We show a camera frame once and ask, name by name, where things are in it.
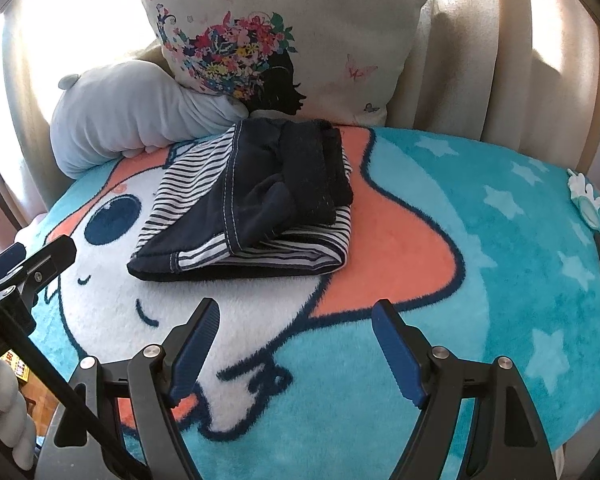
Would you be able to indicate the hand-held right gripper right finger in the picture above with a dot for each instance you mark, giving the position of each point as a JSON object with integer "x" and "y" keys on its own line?
{"x": 397, "y": 355}

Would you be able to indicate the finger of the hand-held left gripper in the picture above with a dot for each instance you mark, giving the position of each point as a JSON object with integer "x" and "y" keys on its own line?
{"x": 2, "y": 262}
{"x": 50, "y": 260}

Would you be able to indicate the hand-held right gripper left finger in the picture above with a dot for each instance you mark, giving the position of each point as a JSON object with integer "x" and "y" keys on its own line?
{"x": 192, "y": 355}

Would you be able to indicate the navy pants with striped lining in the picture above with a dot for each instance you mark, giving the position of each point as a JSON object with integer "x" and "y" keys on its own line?
{"x": 260, "y": 195}

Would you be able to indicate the yellow red box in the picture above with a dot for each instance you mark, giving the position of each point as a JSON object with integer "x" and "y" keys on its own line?
{"x": 15, "y": 366}

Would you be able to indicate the teal star printed blanket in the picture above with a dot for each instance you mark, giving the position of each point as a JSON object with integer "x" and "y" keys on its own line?
{"x": 480, "y": 270}

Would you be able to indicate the grey plush pillow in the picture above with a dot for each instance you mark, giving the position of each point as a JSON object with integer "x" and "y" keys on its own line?
{"x": 130, "y": 105}

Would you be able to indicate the beige curtain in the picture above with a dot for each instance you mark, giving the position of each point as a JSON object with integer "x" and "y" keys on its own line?
{"x": 505, "y": 45}

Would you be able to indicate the cream floral printed pillow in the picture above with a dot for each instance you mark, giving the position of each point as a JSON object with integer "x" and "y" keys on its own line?
{"x": 300, "y": 25}

